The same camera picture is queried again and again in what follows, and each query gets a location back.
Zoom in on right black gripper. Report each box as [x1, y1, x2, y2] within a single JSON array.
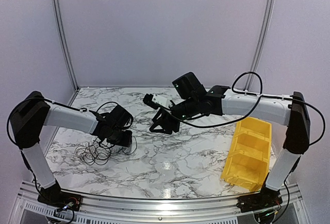
[[150, 96, 200, 134]]

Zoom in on thin black cable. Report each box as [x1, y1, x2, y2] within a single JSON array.
[[121, 135, 137, 156]]

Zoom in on cable pile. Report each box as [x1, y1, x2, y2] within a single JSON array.
[[74, 136, 122, 165]]

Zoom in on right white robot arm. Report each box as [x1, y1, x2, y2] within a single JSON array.
[[143, 85, 310, 208]]

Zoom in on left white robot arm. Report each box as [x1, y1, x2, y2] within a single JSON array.
[[6, 91, 134, 206]]

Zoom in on yellow plastic bin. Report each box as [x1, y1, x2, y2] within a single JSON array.
[[221, 117, 272, 192]]

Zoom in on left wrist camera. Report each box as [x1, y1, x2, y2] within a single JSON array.
[[95, 105, 134, 132]]

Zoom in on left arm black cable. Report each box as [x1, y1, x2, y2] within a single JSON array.
[[6, 97, 122, 147]]

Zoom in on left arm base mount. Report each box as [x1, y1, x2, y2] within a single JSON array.
[[38, 181, 82, 211]]

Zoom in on aluminium front rail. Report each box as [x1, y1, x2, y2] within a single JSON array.
[[9, 181, 310, 223]]

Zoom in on right aluminium frame post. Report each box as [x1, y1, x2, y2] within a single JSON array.
[[243, 0, 278, 93]]

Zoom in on aluminium frame post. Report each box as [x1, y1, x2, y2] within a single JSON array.
[[243, 0, 278, 93], [52, 0, 79, 92]]

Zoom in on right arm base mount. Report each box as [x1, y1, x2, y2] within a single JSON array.
[[236, 186, 283, 213]]

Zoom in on left aluminium frame post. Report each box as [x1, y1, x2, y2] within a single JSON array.
[[52, 0, 79, 92]]

